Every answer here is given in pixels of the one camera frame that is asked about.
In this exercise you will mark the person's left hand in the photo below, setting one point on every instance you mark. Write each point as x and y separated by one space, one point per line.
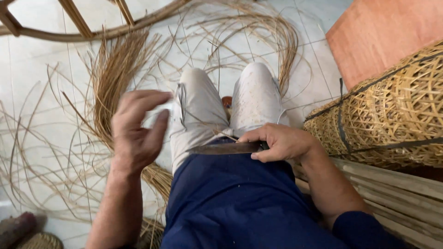
133 138

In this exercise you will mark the person's right hand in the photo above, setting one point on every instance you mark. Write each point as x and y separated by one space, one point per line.
283 141

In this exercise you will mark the dark metal knife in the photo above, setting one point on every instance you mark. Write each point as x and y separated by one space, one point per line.
225 148

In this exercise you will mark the heap of thin rattan strips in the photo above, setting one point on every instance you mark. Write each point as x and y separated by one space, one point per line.
114 86

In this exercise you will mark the brown wooden stool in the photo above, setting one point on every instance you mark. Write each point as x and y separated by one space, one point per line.
227 103

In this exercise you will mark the person's blue shirt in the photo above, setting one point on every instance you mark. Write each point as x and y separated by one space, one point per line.
249 200

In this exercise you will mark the person's white trousers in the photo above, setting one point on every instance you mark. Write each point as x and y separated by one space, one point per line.
221 107

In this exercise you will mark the stack of woven rattan baskets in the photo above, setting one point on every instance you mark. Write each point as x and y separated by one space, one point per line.
384 114

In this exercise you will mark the pile of split bamboo slats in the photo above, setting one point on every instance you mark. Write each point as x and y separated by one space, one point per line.
398 200

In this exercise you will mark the small woven rattan item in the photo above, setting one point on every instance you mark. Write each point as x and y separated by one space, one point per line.
39 241

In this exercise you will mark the reddish plywood board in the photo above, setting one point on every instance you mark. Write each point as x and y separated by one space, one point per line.
377 38

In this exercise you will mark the bent rattan frame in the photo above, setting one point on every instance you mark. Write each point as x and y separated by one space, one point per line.
76 24

